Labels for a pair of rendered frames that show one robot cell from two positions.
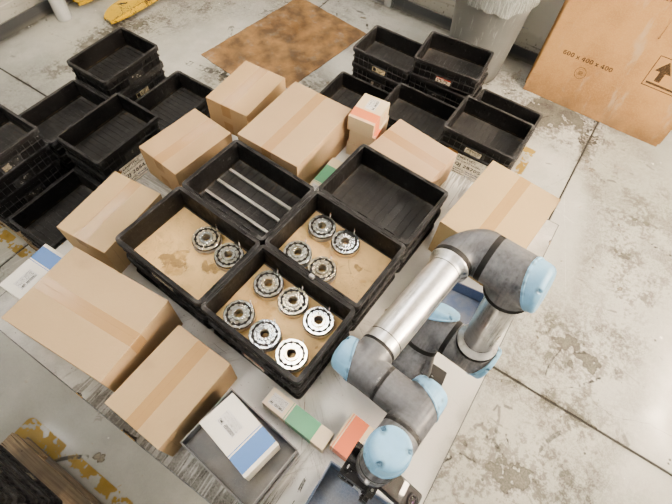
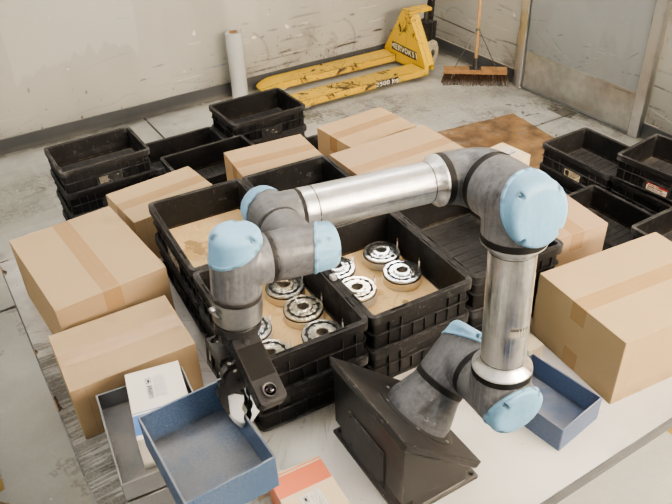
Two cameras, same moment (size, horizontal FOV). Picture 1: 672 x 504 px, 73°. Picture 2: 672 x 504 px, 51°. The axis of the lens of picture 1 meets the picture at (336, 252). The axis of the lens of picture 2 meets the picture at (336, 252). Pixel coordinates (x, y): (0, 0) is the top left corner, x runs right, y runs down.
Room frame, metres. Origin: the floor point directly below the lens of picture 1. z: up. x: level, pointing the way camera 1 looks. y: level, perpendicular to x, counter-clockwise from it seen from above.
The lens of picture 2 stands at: (-0.52, -0.66, 2.01)
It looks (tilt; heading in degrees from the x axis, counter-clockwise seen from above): 35 degrees down; 31
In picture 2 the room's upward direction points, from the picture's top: 2 degrees counter-clockwise
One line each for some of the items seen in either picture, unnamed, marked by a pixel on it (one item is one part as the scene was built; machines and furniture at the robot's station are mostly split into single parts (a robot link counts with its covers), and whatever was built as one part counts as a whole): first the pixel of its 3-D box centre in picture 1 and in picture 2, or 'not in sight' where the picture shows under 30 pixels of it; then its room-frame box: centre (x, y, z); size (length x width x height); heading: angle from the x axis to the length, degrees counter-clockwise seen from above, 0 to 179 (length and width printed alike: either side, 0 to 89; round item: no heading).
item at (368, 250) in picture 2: (322, 226); (381, 251); (0.94, 0.06, 0.86); 0.10 x 0.10 x 0.01
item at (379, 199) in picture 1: (381, 200); (472, 244); (1.08, -0.15, 0.87); 0.40 x 0.30 x 0.11; 58
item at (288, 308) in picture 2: (293, 300); (303, 308); (0.63, 0.13, 0.86); 0.10 x 0.10 x 0.01
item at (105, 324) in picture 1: (98, 321); (93, 281); (0.51, 0.76, 0.80); 0.40 x 0.30 x 0.20; 66
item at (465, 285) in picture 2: (335, 246); (381, 261); (0.82, 0.00, 0.92); 0.40 x 0.30 x 0.02; 58
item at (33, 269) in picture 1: (41, 277); not in sight; (0.67, 1.05, 0.75); 0.20 x 0.12 x 0.09; 154
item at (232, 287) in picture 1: (279, 315); (278, 315); (0.57, 0.16, 0.87); 0.40 x 0.30 x 0.11; 58
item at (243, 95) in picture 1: (248, 101); (366, 145); (1.65, 0.47, 0.78); 0.30 x 0.22 x 0.16; 155
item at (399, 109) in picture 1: (412, 132); (599, 250); (2.04, -0.38, 0.31); 0.40 x 0.30 x 0.34; 61
